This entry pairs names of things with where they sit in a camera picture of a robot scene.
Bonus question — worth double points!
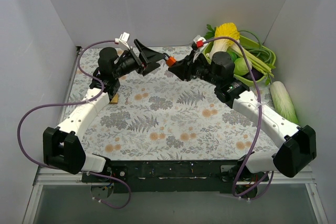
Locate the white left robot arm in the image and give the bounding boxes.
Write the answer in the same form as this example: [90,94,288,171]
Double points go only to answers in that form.
[43,39,168,182]

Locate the yellow napa cabbage toy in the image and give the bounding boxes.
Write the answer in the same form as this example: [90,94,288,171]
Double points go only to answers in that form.
[209,22,241,59]

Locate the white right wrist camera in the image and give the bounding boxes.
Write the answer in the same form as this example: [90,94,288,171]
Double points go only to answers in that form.
[190,35,207,62]

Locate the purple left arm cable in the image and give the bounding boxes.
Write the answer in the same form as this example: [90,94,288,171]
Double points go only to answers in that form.
[17,39,132,209]

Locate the green plastic basket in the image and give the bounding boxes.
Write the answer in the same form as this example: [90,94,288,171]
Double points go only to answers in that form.
[203,30,276,87]

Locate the green long beans toy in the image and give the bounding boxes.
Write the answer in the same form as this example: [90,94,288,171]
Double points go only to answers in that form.
[239,30,272,63]

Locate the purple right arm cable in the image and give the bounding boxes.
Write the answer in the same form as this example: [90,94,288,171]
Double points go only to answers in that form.
[204,37,274,200]

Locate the floral patterned table mat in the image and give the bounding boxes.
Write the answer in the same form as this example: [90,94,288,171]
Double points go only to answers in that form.
[81,61,277,160]

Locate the aluminium frame rail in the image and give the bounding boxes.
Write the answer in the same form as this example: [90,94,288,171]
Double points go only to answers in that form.
[24,160,328,223]

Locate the dark green vegetable toy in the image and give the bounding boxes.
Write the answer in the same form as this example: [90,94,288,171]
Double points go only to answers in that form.
[227,50,239,62]

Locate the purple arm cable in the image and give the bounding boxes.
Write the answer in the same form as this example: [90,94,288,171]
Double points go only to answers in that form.
[204,37,274,200]
[17,39,132,209]

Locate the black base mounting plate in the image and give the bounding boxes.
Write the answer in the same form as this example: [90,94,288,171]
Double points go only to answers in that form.
[81,159,271,195]

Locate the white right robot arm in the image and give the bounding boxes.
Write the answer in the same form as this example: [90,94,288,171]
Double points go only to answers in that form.
[166,51,317,181]

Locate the pale celery stalks toy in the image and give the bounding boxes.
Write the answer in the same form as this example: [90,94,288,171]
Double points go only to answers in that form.
[229,44,274,77]

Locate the purple eggplant toy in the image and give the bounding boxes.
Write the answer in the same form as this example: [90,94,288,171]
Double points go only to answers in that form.
[245,68,264,81]

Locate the green parsley leaf toy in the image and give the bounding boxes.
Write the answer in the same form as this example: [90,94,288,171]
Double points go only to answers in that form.
[204,24,216,40]

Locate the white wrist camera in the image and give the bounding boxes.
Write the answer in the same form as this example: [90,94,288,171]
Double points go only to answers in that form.
[114,32,131,51]
[190,35,207,62]

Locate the orange and black padlock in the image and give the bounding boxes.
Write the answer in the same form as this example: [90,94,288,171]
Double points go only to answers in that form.
[164,54,177,67]

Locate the large brass padlock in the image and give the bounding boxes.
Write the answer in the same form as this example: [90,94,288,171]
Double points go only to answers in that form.
[110,94,119,104]

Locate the round green cabbage toy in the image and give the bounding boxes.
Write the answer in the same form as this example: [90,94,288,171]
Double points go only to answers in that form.
[234,58,252,76]

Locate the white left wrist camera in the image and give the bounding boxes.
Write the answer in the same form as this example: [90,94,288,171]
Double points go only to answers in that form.
[114,32,131,51]

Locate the green napa cabbage toy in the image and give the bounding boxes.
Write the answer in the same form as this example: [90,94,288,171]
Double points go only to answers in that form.
[270,81,299,124]

